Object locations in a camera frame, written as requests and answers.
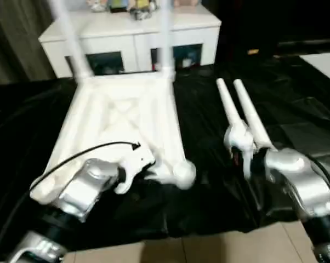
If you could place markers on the white low cabinet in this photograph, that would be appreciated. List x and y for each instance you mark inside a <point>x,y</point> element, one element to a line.
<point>121,33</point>

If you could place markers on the brown teddy bear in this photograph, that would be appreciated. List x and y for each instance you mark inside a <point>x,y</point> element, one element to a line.
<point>185,2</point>

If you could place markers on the white plastic table leg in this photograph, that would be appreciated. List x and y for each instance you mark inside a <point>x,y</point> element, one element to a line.
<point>252,115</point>
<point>71,41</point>
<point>166,41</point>
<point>228,101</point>

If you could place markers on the white mug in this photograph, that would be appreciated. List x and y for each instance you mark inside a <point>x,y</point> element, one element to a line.
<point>187,62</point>

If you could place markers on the row of picture frames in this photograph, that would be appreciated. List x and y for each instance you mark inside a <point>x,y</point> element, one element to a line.
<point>121,4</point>

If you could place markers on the black mat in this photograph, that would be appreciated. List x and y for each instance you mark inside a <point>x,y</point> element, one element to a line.
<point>209,197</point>

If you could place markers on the spotted white ornament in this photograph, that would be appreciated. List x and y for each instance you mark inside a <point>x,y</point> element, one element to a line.
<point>97,5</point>

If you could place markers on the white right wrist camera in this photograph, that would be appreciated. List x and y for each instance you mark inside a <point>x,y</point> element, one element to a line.
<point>239,137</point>

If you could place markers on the small yellow tag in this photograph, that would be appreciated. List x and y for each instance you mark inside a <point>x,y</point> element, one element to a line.
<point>253,51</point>

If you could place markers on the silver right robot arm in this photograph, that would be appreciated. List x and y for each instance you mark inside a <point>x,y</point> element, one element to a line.
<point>299,175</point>

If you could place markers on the white plastic table top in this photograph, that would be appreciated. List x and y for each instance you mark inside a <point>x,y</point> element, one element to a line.
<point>121,117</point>

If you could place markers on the white long board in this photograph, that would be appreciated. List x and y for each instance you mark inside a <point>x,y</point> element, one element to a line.
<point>326,64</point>

